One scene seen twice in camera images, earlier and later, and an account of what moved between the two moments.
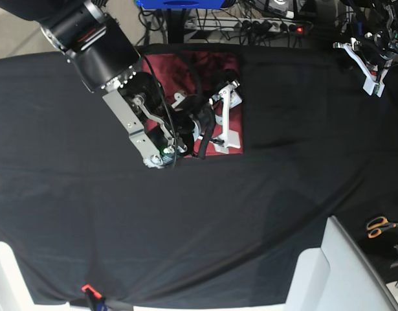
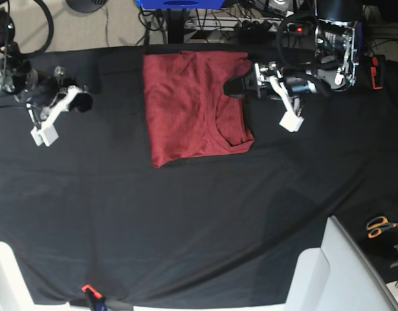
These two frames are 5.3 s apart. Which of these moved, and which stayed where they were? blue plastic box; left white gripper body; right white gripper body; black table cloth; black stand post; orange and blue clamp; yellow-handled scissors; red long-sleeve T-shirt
Moved: red long-sleeve T-shirt; right white gripper body; left white gripper body
Stayed: black table cloth; black stand post; yellow-handled scissors; blue plastic box; orange and blue clamp
